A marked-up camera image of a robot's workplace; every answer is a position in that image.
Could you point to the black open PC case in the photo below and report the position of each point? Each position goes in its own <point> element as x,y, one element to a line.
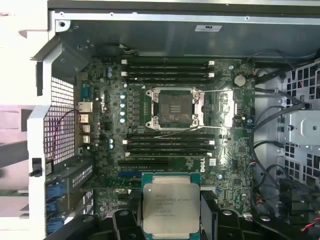
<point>150,37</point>

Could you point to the CPU socket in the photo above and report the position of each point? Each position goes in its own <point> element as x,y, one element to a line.
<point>175,107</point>

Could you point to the blue expansion slot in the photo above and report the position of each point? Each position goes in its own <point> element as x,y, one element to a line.
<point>130,174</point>

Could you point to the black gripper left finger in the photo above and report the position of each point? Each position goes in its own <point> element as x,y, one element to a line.
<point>125,225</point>

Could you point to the black expansion slot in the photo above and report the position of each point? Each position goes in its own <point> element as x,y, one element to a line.
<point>143,165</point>

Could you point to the green motherboard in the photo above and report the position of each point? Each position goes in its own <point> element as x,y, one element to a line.
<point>225,150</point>

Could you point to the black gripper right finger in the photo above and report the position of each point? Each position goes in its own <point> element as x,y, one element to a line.
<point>210,220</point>

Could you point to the metal socket cover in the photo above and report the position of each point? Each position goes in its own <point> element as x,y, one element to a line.
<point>227,107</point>

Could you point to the metal drive cage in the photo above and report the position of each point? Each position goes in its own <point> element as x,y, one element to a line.
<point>302,130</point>

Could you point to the silver CPU green board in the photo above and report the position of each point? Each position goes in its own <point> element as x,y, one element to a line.
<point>171,205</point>

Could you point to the RAM slot black clips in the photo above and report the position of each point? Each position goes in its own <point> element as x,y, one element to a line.
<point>167,148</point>
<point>167,80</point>
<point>195,136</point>

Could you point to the thin metal locking lever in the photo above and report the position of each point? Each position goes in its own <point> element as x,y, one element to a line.
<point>175,132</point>

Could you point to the round coin battery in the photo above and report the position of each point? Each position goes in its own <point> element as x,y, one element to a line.
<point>239,80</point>

